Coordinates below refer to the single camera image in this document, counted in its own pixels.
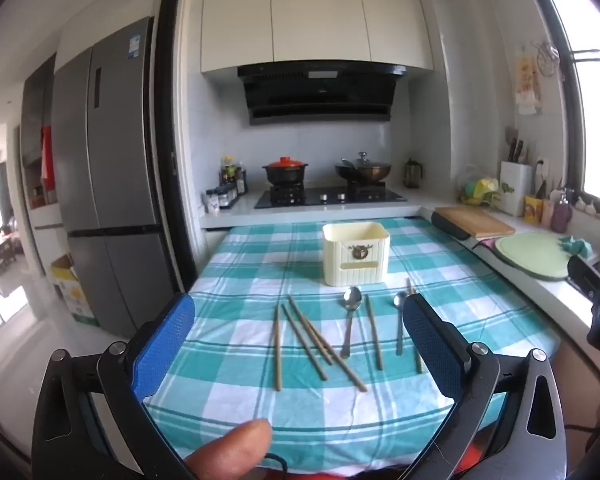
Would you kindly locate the glass french press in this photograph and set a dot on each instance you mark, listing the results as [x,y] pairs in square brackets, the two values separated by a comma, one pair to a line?
[413,175]

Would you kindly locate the yellow green bag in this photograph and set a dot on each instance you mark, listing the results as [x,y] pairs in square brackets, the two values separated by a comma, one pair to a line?
[467,175]

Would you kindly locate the dark sauce bottle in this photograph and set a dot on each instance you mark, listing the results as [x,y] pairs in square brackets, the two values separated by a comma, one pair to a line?
[228,175]
[241,182]

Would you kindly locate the grey spatula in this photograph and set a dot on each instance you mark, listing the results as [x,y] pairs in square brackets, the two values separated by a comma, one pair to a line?
[510,142]

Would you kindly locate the teal cloth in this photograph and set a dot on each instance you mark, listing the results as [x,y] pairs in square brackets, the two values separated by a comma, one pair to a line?
[575,246]

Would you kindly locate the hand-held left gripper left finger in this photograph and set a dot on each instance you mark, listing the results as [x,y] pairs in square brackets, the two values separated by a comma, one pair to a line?
[165,345]

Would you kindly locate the black door frame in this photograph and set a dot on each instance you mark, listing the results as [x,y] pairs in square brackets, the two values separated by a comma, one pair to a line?
[172,110]

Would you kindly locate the cream ribbed utensil holder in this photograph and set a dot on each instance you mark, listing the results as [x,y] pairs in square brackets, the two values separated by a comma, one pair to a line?
[355,252]

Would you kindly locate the black gas stove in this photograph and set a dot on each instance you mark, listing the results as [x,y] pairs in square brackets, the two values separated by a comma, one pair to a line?
[325,197]

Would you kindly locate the wall socket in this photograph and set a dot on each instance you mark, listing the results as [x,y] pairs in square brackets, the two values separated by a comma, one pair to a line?
[542,166]

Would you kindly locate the window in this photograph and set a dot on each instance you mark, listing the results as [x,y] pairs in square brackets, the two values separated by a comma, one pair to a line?
[595,110]

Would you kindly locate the spice jars group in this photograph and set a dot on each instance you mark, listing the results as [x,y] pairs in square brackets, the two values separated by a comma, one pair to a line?
[220,200]

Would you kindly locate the red hanging bag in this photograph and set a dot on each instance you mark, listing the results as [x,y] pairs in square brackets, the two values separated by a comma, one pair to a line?
[47,155]

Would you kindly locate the teal checked tablecloth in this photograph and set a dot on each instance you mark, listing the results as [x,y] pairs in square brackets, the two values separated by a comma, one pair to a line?
[240,340]

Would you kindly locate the pink cloth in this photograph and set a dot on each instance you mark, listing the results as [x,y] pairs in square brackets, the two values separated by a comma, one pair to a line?
[489,244]

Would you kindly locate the cardboard box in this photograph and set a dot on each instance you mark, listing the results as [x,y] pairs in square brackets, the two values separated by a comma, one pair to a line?
[72,290]

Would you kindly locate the white wall cabinet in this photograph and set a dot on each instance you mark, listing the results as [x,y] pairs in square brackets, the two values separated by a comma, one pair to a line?
[315,10]

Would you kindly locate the yellow box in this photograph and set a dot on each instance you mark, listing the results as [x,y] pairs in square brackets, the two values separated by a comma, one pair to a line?
[533,210]

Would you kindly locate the person's left hand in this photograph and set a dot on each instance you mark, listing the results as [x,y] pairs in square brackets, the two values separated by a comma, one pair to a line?
[230,450]

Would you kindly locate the purple soap dispenser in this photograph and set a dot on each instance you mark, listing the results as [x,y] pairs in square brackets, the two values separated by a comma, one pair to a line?
[561,217]

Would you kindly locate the grey refrigerator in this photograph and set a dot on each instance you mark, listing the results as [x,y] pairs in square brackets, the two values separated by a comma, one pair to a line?
[110,160]

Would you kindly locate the black pot with red lid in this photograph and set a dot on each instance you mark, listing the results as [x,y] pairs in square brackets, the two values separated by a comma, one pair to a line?
[284,170]

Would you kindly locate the wooden cutting board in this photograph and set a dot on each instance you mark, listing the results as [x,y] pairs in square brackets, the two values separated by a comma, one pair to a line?
[480,221]

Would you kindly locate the green scrubber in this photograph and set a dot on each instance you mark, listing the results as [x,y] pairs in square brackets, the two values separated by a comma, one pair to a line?
[470,191]

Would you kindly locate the wok with glass lid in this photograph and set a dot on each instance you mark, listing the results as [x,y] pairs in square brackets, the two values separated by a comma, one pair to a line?
[365,170]

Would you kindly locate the black range hood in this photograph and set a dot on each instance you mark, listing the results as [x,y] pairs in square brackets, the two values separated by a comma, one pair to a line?
[320,95]

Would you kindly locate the garlic bulb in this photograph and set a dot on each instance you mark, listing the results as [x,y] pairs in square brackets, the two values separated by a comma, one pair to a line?
[581,205]
[593,208]

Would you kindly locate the hanging printed towel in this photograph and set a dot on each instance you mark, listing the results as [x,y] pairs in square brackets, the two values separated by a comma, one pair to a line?
[526,82]

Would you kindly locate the white knife holder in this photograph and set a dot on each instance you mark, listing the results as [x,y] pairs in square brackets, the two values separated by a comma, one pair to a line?
[515,192]

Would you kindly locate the light green cutting board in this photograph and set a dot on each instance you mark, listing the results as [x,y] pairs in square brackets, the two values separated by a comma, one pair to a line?
[532,257]

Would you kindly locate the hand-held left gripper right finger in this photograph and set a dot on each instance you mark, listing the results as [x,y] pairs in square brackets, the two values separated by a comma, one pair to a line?
[432,350]

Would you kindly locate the metal spoon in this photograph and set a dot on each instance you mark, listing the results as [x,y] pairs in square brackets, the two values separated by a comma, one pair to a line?
[399,330]
[351,297]

